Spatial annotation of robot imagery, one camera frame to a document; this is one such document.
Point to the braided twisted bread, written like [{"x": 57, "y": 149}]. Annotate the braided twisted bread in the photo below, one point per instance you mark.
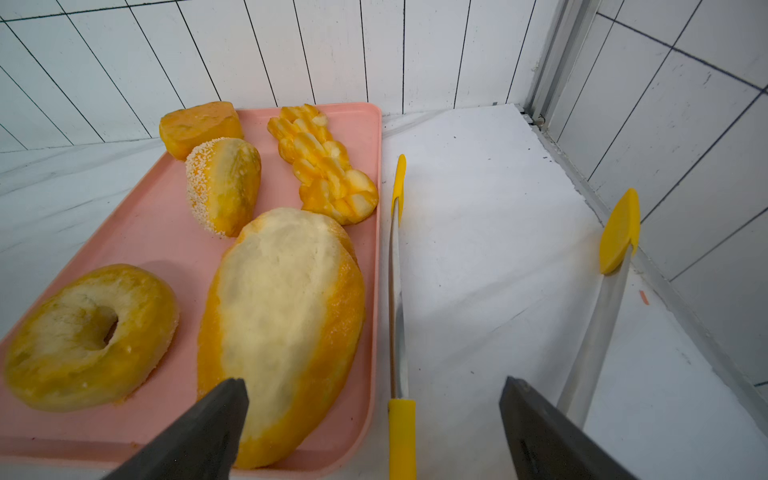
[{"x": 329, "y": 185}]

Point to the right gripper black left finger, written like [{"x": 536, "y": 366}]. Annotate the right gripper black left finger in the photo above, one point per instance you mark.
[{"x": 201, "y": 444}]

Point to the large oval bread loaf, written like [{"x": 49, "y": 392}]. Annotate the large oval bread loaf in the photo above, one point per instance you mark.
[{"x": 284, "y": 313}]

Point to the yellow steel bread tongs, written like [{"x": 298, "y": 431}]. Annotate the yellow steel bread tongs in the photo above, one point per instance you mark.
[{"x": 618, "y": 243}]

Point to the small orange bun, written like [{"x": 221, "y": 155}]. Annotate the small orange bun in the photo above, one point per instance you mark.
[{"x": 183, "y": 130}]

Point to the ring bagel bread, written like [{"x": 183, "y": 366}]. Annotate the ring bagel bread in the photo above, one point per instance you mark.
[{"x": 93, "y": 342}]

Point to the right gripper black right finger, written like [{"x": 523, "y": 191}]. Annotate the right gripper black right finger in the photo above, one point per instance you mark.
[{"x": 544, "y": 444}]

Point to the sesame coated bread roll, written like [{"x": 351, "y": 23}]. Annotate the sesame coated bread roll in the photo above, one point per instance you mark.
[{"x": 223, "y": 178}]

